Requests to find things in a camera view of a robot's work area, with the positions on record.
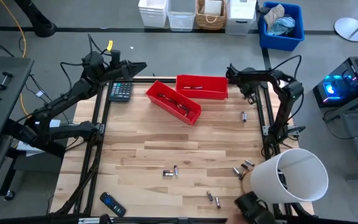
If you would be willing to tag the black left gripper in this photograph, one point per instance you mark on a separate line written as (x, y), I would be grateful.
(115, 73)

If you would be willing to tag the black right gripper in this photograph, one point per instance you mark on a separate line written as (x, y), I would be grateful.
(249, 88)

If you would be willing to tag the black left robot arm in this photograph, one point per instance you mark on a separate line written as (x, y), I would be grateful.
(76, 87)

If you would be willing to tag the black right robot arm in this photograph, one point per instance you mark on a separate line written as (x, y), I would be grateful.
(284, 107)

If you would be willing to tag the black desk calculator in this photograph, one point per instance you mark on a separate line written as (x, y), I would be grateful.
(120, 91)

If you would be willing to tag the red plastic storage bin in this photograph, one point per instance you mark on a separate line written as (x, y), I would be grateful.
(210, 91)
(180, 99)

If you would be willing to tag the white plastic storage bin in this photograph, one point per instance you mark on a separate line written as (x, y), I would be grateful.
(152, 14)

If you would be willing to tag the blue plastic tote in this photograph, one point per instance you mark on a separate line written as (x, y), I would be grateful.
(278, 43)

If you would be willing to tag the clear plastic storage bin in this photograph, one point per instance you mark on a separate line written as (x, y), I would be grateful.
(181, 18)

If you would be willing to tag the light blue cloth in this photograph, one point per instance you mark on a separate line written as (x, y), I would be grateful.
(283, 25)

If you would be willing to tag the white cylindrical lampshade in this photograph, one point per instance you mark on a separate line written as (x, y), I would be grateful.
(266, 182)

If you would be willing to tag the white lidded container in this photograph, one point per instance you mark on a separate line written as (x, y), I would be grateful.
(240, 15)

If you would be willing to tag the wicker basket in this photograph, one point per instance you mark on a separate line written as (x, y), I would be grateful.
(200, 18)

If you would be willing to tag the round wooden lamp base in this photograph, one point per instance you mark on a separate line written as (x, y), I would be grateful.
(245, 186)

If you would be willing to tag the beige cloth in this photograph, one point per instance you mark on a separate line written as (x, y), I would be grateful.
(273, 14)

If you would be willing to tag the white paper booklet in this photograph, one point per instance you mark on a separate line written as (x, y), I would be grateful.
(54, 123)

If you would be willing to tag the white sheet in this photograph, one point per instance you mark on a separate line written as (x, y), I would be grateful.
(213, 7)

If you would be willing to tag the black stand foot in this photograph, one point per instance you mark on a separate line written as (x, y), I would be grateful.
(39, 25)

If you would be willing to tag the grey desk with clamps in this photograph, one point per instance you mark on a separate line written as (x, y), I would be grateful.
(14, 102)

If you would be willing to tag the round grey stand base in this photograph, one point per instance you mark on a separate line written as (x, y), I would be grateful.
(350, 29)

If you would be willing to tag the black remote control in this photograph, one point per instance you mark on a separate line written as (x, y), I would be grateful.
(113, 204)

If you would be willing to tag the black desk support leg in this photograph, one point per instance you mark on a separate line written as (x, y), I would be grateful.
(10, 174)

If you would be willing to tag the black caster wheel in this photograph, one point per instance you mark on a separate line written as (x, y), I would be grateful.
(9, 195)

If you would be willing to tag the black aluminium rig frame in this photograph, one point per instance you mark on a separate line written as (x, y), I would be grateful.
(148, 80)

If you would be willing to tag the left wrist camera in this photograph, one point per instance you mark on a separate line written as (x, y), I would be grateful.
(115, 59)

